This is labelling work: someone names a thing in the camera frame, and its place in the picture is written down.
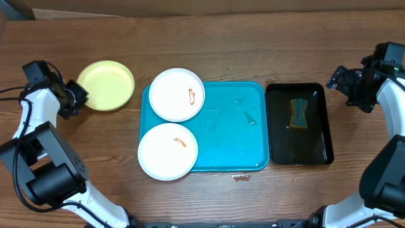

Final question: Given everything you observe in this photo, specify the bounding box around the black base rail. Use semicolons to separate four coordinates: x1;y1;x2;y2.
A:
129;219;318;228

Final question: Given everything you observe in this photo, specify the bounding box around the white plate with red ring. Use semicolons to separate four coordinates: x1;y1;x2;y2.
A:
149;68;205;122

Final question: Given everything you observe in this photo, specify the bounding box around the yellow plate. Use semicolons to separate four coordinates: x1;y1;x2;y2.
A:
77;60;135;111

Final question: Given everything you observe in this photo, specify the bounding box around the green yellow sponge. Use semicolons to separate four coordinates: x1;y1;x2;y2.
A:
289;98;308;129

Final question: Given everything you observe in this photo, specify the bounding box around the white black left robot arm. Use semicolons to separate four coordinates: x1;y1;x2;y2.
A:
1;75;138;227

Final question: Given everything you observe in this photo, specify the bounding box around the brown cardboard backdrop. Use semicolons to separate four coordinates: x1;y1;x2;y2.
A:
24;0;404;16

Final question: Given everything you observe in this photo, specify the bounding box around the white plate with orange streak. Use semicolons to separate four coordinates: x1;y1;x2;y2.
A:
138;123;199;181

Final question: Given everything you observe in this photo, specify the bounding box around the blue plastic tray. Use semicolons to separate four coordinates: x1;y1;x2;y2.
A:
139;81;270;173

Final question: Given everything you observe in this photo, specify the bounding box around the black water tray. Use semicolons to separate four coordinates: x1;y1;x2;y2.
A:
265;83;334;165

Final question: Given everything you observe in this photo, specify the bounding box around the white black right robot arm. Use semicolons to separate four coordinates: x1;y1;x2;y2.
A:
296;65;404;227

